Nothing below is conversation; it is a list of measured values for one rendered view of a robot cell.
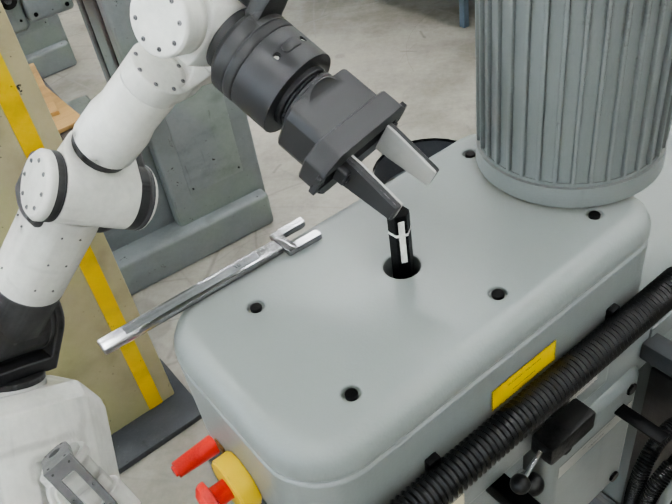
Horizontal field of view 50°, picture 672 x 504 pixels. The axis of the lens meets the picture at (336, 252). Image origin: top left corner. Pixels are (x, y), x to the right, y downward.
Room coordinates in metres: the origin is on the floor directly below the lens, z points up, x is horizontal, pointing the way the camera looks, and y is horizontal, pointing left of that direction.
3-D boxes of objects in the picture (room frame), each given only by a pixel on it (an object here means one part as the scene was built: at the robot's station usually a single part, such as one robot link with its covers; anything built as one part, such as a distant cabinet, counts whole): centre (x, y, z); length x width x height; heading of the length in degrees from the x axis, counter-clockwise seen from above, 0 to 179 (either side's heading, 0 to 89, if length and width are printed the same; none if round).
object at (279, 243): (0.55, 0.13, 1.89); 0.24 x 0.04 x 0.01; 121
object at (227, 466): (0.41, 0.13, 1.76); 0.06 x 0.02 x 0.06; 32
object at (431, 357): (0.54, -0.07, 1.81); 0.47 x 0.26 x 0.16; 122
